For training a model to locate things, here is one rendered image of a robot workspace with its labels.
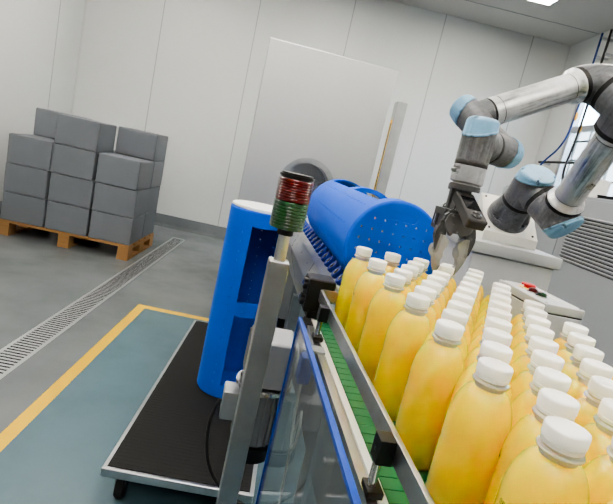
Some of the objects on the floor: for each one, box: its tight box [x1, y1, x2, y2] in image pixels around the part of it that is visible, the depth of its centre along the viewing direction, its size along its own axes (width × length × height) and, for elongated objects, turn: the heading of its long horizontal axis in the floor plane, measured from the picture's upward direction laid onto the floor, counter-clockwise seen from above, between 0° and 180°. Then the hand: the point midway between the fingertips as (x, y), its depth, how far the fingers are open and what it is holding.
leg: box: [285, 293, 301, 333], centre depth 247 cm, size 6×6×63 cm
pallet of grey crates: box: [0, 107, 168, 261], centre depth 478 cm, size 120×80×119 cm
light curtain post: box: [371, 101, 408, 199], centre depth 286 cm, size 6×6×170 cm
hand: (445, 269), depth 115 cm, fingers closed on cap, 4 cm apart
